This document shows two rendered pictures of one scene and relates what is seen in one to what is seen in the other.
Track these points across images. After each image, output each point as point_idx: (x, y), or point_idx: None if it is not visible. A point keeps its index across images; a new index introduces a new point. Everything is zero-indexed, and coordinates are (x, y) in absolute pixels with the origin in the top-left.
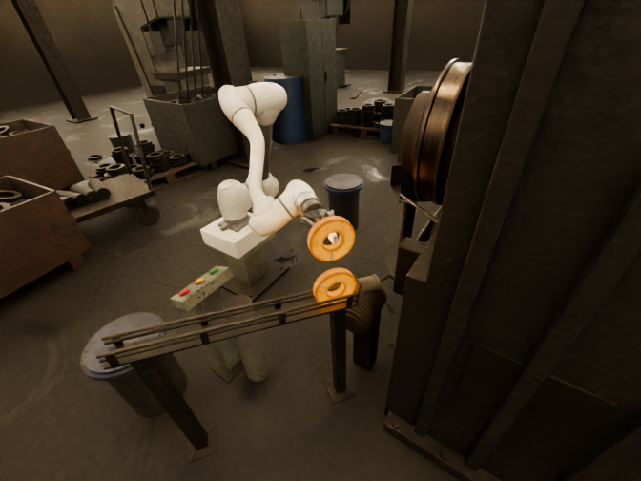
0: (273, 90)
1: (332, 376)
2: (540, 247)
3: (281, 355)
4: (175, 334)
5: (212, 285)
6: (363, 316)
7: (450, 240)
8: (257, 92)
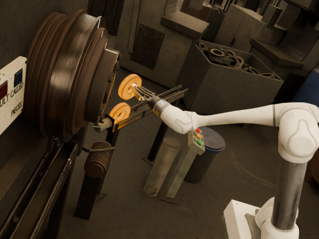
0: (291, 120)
1: (102, 198)
2: None
3: (143, 203)
4: (171, 100)
5: (190, 135)
6: (97, 142)
7: None
8: (291, 111)
